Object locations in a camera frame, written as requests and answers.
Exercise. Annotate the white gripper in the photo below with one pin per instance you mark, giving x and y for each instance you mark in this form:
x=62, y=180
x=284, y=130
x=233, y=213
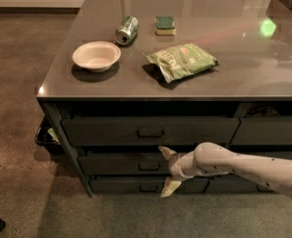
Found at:
x=175, y=165

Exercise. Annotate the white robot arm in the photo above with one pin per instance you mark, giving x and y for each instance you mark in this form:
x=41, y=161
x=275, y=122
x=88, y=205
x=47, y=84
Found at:
x=209, y=159

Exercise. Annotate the dark grey drawer cabinet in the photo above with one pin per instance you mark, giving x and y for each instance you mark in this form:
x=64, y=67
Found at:
x=167, y=96

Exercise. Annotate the green chip bag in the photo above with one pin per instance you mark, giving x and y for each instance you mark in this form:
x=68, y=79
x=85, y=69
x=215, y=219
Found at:
x=182, y=61

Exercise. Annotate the black bin beside cabinet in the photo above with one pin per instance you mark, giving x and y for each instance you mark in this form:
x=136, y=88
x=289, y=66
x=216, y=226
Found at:
x=44, y=139

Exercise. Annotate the white bowl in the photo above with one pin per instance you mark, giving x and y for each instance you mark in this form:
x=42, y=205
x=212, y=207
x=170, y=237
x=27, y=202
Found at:
x=97, y=56

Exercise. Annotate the green yellow sponge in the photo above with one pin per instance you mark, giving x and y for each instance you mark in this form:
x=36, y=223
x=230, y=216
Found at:
x=165, y=26

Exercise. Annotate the green soda can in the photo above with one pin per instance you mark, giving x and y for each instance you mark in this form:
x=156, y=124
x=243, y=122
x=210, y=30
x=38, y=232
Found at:
x=127, y=31

